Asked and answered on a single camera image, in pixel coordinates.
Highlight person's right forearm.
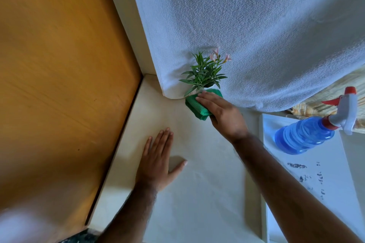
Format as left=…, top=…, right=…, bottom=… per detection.
left=232, top=133, right=361, bottom=243

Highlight person's left hand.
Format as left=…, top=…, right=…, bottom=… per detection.
left=135, top=127, right=188, bottom=193

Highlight person's left forearm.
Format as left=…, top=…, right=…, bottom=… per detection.
left=97, top=181, right=158, bottom=243

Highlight green cleaning cloth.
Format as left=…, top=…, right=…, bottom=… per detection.
left=185, top=88, right=223, bottom=121

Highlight orange wooden panel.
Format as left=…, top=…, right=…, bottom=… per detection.
left=0, top=0, right=143, bottom=227

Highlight white textured mattress cover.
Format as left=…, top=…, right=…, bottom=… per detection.
left=125, top=0, right=365, bottom=113

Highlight person's right hand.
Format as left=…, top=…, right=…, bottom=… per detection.
left=196, top=91, right=249, bottom=143

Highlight white flat box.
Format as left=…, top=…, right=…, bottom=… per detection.
left=259, top=113, right=365, bottom=243

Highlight cream bed frame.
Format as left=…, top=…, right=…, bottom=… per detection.
left=100, top=0, right=158, bottom=76

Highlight blue spray bottle red nozzle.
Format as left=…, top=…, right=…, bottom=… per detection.
left=274, top=86, right=357, bottom=155

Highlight small potted plant pink flowers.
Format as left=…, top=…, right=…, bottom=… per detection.
left=179, top=47, right=232, bottom=97

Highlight dark patterned fabric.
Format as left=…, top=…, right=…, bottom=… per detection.
left=58, top=229, right=99, bottom=243

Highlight yellow patterned fabric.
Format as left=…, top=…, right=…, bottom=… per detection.
left=286, top=65, right=365, bottom=134

